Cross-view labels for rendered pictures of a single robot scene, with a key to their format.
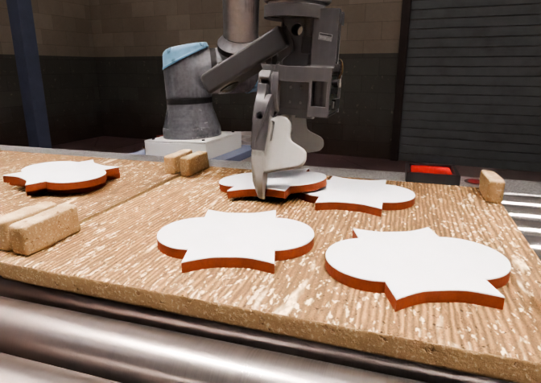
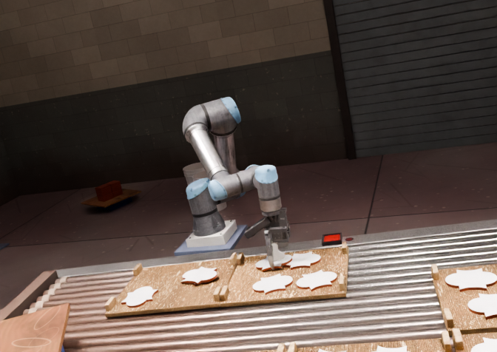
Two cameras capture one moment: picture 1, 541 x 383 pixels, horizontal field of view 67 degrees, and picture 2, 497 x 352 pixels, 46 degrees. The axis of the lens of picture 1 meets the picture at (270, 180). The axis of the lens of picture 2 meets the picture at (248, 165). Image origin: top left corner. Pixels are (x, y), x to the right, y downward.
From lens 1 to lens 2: 1.65 m
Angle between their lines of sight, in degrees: 4
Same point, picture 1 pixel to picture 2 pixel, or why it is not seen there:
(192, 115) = (210, 221)
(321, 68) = (283, 228)
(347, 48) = (278, 53)
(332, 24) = (283, 214)
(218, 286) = (274, 296)
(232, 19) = not seen: hidden behind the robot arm
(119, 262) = (248, 296)
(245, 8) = (230, 164)
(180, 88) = (201, 208)
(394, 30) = (322, 28)
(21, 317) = (235, 312)
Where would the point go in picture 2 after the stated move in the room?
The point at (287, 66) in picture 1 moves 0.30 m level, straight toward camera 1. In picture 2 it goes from (273, 229) to (285, 263)
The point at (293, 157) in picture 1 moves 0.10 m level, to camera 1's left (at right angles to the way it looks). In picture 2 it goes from (280, 255) to (253, 262)
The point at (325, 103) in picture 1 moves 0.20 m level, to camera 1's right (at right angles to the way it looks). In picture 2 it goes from (286, 237) to (342, 224)
